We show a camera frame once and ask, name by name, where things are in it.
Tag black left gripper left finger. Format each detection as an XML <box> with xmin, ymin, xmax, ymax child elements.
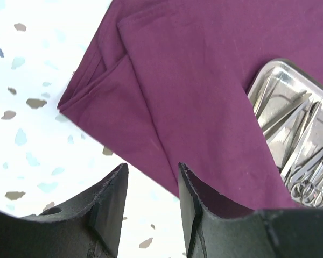
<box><xmin>0</xmin><ymin>163</ymin><xmax>129</xmax><ymax>258</ymax></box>

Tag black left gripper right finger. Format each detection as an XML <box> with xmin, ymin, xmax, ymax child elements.
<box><xmin>178</xmin><ymin>163</ymin><xmax>323</xmax><ymax>257</ymax></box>

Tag steel surgical scissors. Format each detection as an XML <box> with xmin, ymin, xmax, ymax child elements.
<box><xmin>289</xmin><ymin>152</ymin><xmax>323</xmax><ymax>208</ymax></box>

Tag purple cloth wrap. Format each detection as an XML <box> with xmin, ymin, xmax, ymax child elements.
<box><xmin>58</xmin><ymin>1</ymin><xmax>323</xmax><ymax>218</ymax></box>

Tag stainless steel instrument tray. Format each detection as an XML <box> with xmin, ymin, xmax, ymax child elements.
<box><xmin>248</xmin><ymin>59</ymin><xmax>323</xmax><ymax>208</ymax></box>

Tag steel tweezers in tray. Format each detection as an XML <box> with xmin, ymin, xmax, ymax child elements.
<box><xmin>266</xmin><ymin>102</ymin><xmax>322</xmax><ymax>185</ymax></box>

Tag steel forceps in tray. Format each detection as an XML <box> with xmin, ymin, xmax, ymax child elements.
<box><xmin>254</xmin><ymin>76</ymin><xmax>312</xmax><ymax>141</ymax></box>

